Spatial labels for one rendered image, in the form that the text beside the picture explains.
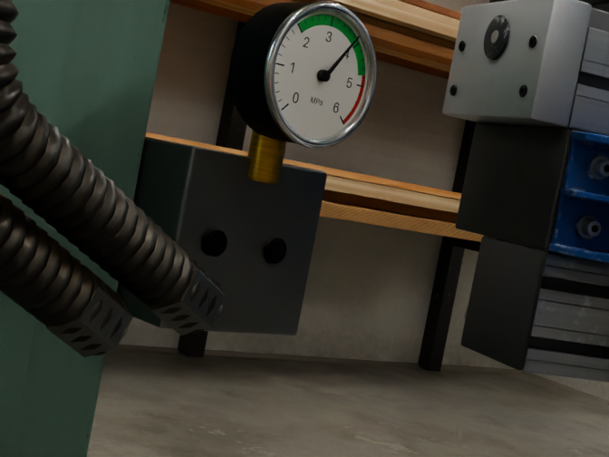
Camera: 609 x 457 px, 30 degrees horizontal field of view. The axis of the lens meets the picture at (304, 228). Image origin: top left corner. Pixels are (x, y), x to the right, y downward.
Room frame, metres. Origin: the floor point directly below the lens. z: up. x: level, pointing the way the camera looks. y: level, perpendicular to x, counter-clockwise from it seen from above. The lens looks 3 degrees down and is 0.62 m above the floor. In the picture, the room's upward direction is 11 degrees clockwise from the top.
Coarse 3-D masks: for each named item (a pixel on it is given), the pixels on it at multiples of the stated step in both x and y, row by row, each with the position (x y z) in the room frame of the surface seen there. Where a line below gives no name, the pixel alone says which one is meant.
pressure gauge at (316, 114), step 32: (256, 32) 0.48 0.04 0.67; (288, 32) 0.48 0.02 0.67; (320, 32) 0.49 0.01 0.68; (352, 32) 0.50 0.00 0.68; (256, 64) 0.48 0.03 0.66; (288, 64) 0.48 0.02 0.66; (320, 64) 0.49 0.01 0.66; (352, 64) 0.50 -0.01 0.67; (256, 96) 0.48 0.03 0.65; (288, 96) 0.48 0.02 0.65; (320, 96) 0.49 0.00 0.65; (352, 96) 0.50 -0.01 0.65; (256, 128) 0.50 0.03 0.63; (288, 128) 0.48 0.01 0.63; (320, 128) 0.49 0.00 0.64; (352, 128) 0.50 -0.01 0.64; (256, 160) 0.50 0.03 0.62
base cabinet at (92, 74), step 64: (64, 0) 0.48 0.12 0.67; (128, 0) 0.50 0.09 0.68; (64, 64) 0.48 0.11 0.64; (128, 64) 0.50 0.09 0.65; (64, 128) 0.48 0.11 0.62; (128, 128) 0.50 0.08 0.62; (0, 192) 0.46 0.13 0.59; (128, 192) 0.51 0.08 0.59; (0, 320) 0.47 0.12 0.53; (0, 384) 0.47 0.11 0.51; (64, 384) 0.50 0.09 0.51; (0, 448) 0.48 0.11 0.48; (64, 448) 0.50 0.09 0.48
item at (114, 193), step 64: (0, 0) 0.32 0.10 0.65; (0, 64) 0.32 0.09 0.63; (0, 128) 0.33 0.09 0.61; (64, 192) 0.35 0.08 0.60; (0, 256) 0.35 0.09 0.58; (64, 256) 0.38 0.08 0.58; (128, 256) 0.38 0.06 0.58; (64, 320) 0.38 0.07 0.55; (128, 320) 0.40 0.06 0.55; (192, 320) 0.42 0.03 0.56
